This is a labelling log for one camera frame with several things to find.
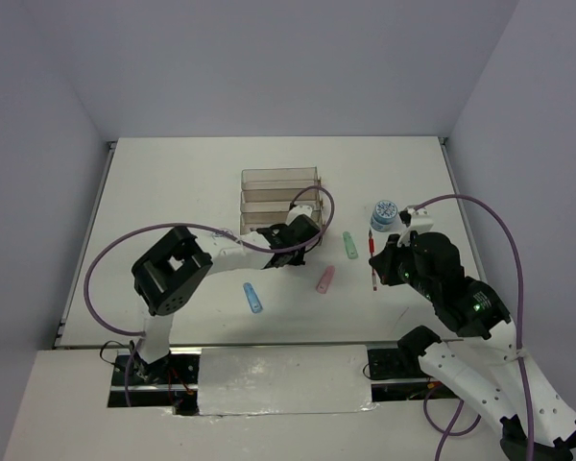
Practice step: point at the pink correction tape case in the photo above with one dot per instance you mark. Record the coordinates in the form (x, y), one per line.
(326, 279)

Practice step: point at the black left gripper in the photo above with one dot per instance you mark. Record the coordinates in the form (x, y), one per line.
(299, 259)

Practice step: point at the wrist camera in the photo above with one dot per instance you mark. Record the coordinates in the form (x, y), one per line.
(414, 221)
(297, 210)

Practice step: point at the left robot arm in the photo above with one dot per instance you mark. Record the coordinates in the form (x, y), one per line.
(167, 276)

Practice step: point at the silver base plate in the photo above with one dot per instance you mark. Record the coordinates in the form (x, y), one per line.
(265, 381)

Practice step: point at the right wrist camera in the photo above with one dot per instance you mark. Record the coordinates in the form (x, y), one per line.
(414, 221)

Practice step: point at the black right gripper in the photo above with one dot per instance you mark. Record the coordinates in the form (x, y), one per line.
(382, 261)

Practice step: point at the clear tiered organizer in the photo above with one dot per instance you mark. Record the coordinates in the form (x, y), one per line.
(267, 195)

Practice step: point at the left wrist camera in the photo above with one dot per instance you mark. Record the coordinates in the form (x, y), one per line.
(297, 210)

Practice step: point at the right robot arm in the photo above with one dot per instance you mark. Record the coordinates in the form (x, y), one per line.
(517, 401)

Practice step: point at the blue jar right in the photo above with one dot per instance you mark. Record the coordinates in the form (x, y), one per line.
(384, 214)

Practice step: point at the blue correction tape case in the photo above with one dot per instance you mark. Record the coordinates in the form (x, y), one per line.
(252, 298)

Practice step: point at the green correction tape case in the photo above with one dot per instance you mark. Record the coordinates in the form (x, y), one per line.
(350, 246)

